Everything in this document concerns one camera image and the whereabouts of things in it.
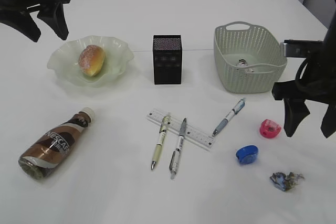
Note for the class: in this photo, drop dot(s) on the pale green plastic basket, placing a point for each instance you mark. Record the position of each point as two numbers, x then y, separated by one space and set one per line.
257 45

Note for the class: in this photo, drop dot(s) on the frosted green glass bowl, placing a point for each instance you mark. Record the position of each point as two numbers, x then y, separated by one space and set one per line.
64 61

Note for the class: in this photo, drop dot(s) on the blue white pen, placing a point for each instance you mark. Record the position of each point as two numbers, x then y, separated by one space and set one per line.
234 111

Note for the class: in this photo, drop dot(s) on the sugared bread roll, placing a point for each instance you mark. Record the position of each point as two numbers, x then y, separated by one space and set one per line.
91 60

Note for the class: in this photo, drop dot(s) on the brown Nescafe coffee bottle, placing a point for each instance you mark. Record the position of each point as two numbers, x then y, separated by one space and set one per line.
50 150

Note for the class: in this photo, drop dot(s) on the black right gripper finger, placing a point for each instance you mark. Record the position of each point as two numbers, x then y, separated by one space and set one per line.
295 111
328 126

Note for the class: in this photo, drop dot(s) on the paper ball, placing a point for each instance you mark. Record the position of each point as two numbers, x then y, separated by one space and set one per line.
286 182
243 63

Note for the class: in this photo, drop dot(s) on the blue pencil sharpener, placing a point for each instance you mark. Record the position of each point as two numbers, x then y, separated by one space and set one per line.
247 154

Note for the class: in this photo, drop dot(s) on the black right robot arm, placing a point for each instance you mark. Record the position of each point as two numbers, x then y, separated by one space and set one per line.
328 47

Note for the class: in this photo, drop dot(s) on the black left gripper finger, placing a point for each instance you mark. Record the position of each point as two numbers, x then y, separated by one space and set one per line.
21 22
53 15

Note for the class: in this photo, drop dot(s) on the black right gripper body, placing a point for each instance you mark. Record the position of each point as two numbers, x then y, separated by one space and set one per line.
314 80

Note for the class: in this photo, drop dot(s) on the cream barrel pen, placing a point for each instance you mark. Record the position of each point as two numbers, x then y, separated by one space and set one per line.
162 134

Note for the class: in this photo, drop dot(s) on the grey white clear pen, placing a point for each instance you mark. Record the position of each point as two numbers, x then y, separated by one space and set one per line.
175 160

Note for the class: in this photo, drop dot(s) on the pink pencil sharpener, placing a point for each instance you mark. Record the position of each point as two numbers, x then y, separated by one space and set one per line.
269 129

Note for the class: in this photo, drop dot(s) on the black mesh pen holder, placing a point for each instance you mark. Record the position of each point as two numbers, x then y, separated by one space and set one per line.
167 59

